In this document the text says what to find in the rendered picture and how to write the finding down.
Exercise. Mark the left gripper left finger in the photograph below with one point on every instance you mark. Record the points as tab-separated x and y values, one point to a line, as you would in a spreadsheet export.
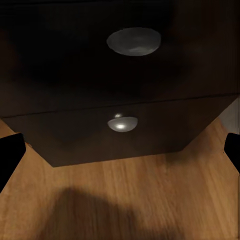
12	150

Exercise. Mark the cabinet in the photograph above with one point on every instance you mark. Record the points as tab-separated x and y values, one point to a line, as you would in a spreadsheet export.
88	81

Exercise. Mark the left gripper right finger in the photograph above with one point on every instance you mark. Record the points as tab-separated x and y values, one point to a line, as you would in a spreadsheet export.
232	149

